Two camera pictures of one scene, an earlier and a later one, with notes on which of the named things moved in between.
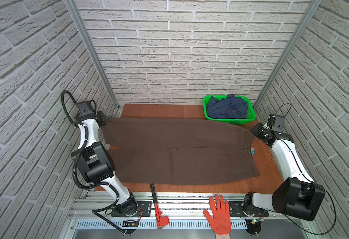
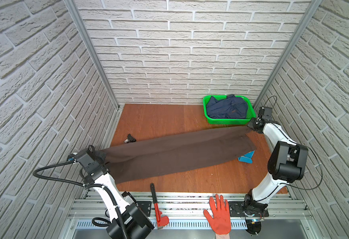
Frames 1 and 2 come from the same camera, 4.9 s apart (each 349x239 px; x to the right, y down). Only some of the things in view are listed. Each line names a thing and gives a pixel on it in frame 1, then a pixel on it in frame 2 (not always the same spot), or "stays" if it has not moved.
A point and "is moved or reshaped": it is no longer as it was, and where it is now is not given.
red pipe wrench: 161,221 stays
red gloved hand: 221,222 stays
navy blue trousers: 231,107 stays
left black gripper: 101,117 -> 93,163
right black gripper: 257,130 -> 253,123
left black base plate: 143,209 stays
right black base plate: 236,209 stays
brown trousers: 148,151 is moved or reshaped
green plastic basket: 250,116 stays
